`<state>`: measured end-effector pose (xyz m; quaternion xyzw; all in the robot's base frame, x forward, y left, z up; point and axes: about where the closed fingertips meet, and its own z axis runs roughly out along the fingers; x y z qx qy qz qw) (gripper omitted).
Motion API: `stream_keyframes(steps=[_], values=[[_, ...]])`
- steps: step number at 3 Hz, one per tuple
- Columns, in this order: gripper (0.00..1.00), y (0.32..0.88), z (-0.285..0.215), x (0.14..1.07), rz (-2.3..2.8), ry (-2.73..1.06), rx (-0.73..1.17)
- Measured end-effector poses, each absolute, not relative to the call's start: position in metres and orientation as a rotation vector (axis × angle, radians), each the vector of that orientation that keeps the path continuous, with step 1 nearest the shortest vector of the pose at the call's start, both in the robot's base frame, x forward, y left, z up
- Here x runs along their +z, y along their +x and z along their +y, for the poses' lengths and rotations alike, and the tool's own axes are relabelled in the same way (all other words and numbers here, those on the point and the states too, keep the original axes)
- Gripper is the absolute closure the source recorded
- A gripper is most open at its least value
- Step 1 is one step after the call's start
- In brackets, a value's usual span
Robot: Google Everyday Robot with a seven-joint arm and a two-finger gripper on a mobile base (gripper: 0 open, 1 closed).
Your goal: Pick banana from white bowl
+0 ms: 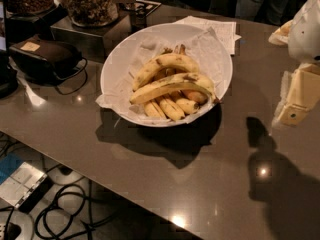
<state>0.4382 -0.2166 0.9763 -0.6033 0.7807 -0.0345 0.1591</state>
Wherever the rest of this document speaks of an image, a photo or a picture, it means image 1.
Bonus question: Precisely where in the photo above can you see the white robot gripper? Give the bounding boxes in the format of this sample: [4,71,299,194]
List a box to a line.
[277,0,320,126]

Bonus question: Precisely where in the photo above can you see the small banana leftmost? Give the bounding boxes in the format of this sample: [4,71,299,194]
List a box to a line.
[143,100,166,119]

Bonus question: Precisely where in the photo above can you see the small banana rightmost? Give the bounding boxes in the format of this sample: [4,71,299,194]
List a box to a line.
[182,90,207,104]

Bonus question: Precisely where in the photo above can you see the upper curved banana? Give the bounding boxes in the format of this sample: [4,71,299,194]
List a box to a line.
[132,53,200,91]

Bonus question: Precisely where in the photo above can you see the black cable on table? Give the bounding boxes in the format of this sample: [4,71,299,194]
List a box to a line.
[49,56,89,96]

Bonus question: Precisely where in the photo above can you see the small banana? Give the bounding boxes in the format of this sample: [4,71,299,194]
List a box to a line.
[143,100,166,119]
[182,90,207,104]
[170,91,199,114]
[156,95,185,121]

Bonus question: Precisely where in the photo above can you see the long front banana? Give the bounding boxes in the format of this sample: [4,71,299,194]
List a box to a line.
[129,73,216,104]

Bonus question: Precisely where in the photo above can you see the person in jeans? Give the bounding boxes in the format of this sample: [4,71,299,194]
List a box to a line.
[235,0,289,26]

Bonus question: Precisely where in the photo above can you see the white paper sheets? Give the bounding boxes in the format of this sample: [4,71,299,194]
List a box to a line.
[177,16,241,55]

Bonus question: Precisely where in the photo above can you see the white bowl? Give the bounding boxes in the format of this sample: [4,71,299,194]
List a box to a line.
[100,22,234,128]

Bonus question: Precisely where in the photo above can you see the dark metal stand box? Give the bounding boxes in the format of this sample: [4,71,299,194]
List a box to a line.
[51,12,131,63]

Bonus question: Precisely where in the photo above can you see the right glass jar of granola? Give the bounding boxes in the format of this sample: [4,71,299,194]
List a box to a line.
[62,0,119,27]

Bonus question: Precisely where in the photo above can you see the white blue box on floor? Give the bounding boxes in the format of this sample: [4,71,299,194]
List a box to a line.
[0,153,52,213]

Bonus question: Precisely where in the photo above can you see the black cable on floor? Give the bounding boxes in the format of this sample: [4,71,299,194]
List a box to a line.
[33,163,121,240]

